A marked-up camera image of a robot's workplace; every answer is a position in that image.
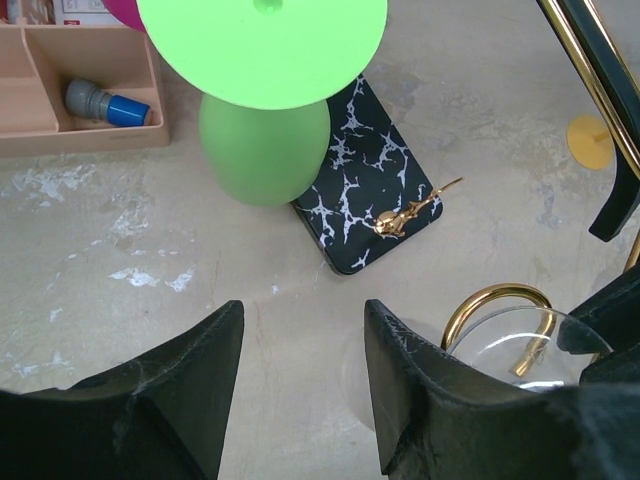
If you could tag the pink wine glass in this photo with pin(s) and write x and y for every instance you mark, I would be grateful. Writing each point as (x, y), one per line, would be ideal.
(127, 12)

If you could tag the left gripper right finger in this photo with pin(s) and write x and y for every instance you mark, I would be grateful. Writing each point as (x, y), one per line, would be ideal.
(437, 418)

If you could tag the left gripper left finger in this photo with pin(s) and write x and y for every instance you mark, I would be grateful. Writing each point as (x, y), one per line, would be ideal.
(161, 415)

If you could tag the yellow wine glass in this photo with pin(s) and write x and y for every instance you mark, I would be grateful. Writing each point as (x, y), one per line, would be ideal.
(589, 142)

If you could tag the green wine glass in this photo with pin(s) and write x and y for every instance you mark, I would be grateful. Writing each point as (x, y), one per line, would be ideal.
(266, 70)

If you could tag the gold wine glass rack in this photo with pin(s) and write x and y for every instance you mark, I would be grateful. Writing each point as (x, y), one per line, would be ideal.
(449, 170)

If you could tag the blue grey glue stick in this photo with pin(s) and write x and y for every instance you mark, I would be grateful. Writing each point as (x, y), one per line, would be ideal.
(85, 99)

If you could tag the orange desk file organizer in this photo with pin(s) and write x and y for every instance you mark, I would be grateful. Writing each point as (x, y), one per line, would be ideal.
(41, 55)

